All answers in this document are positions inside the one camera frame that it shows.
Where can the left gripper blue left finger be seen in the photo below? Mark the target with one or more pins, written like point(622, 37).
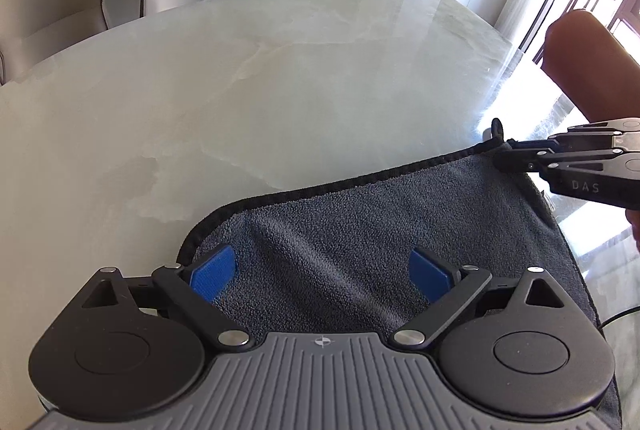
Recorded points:
point(209, 275)

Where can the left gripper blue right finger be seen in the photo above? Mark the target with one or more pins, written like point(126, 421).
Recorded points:
point(434, 277)

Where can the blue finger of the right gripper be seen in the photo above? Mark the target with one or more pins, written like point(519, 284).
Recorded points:
point(516, 160)

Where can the grey and blue microfibre towel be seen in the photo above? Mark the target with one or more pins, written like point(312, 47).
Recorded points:
point(346, 341)

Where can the person's right hand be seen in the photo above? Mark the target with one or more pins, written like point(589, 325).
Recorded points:
point(633, 217)

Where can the beige chair near left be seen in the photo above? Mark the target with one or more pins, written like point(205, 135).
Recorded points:
point(34, 30)

